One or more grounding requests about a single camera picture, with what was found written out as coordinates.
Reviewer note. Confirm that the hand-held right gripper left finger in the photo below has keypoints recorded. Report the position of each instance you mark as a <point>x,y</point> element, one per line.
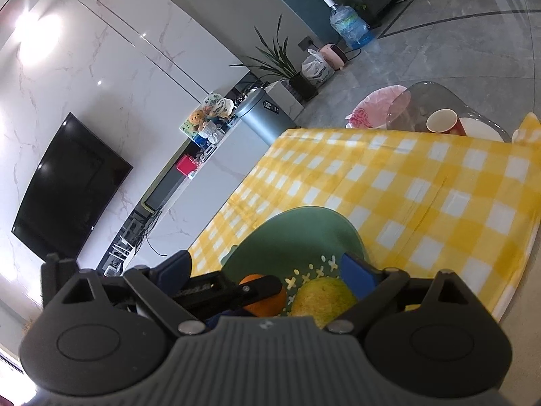
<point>177,266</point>

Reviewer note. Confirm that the blue water jug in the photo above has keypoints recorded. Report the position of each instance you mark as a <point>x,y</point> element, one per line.
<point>348,23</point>

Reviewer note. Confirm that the white plate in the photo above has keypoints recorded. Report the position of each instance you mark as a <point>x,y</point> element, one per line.
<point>482,129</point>

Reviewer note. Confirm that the potted long-leaf plant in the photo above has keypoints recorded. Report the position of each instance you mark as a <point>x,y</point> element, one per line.
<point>304,86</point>

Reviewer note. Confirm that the printed picture board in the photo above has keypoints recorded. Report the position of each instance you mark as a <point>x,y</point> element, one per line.
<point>213,103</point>

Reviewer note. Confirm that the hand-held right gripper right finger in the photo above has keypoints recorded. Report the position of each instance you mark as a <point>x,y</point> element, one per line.
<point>359,277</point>

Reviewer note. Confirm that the large yellow-green pear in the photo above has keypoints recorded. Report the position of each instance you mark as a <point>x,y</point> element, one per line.
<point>321,300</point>

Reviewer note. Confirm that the white plastic bag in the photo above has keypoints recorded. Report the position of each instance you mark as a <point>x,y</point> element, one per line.
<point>316,70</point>

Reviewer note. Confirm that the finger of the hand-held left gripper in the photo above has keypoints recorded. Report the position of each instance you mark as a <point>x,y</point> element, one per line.
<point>228,289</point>
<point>224,318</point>

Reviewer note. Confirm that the white marble sideboard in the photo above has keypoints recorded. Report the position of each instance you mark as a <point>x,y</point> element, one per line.
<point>228,156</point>

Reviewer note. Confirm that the grey transparent chair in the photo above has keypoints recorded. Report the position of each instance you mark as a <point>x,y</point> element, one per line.
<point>422,97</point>

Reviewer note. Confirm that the red box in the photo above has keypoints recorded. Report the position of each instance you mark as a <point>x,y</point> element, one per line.
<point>186,165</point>

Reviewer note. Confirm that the black wall television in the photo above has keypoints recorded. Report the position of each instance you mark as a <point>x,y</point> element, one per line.
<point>72,186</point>

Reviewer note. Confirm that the grey metal trash can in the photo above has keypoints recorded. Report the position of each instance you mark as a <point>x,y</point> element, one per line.
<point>262,118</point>

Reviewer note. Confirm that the orange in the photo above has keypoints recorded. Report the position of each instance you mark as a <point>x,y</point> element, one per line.
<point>262,308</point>

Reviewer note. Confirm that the brown teddy bear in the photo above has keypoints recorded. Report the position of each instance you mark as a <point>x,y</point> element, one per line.
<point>198,119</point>

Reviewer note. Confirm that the white router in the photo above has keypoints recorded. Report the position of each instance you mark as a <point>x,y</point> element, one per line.
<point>122,247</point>

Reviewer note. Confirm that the pink seat cushion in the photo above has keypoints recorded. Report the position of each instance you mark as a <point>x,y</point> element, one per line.
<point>372,105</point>

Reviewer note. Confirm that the red paper cup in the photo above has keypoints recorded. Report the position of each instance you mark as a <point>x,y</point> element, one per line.
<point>458,129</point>

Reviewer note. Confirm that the green colander bowl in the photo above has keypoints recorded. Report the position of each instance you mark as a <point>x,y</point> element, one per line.
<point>296,232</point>

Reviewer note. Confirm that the yellow checked tablecloth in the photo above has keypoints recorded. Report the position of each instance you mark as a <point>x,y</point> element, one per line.
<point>422,203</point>

